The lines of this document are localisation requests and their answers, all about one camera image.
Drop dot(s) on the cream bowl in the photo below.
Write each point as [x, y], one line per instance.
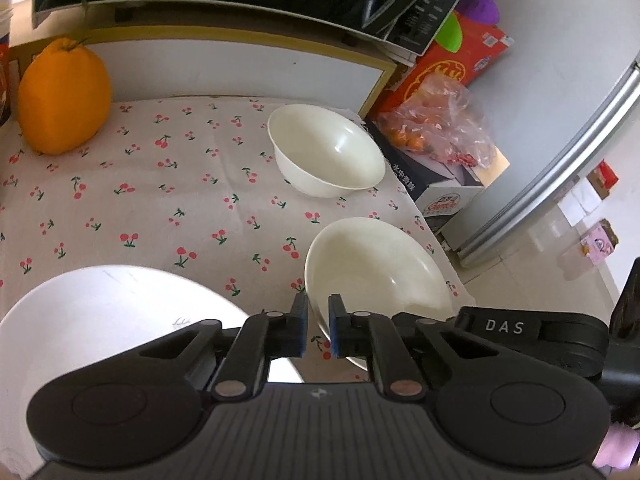
[375, 265]

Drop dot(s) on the red and white small box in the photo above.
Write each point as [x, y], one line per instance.
[605, 177]

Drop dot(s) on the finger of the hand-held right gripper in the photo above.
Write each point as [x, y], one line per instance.
[505, 327]

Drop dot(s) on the cherry print tablecloth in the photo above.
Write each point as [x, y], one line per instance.
[150, 185]

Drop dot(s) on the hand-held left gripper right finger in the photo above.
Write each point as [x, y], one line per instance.
[333, 332]

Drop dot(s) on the plain white plate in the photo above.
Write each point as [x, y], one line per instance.
[100, 310]

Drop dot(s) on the pink packet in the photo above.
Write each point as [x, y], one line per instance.
[600, 245]

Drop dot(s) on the red cardboard box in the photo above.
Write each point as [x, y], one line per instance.
[450, 65]

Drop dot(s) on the white board with wooden frame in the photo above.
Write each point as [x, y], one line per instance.
[225, 70]

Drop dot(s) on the plastic bag of oranges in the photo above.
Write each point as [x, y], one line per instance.
[435, 115]

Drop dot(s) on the dark and white carton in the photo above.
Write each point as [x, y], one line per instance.
[440, 190]

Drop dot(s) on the white bowl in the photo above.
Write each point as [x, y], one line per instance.
[330, 150]

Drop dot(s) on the white small boxes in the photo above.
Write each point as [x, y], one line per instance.
[577, 202]

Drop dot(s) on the silver refrigerator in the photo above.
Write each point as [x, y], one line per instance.
[565, 85]

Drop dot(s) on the large orange citrus fruit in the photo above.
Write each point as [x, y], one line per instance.
[65, 100]

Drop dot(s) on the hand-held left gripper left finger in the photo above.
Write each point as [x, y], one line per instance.
[302, 332]

